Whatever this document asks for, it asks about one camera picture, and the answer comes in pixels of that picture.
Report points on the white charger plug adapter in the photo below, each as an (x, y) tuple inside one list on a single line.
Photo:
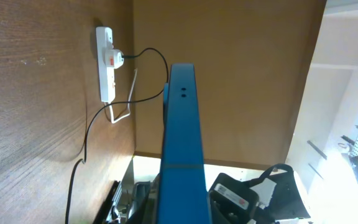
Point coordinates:
[(114, 58)]

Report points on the blue smartphone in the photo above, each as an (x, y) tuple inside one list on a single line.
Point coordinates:
[(182, 195)]

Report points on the white power strip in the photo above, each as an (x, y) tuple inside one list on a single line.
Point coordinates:
[(104, 41)]

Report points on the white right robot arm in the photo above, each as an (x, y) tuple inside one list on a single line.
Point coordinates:
[(276, 195)]

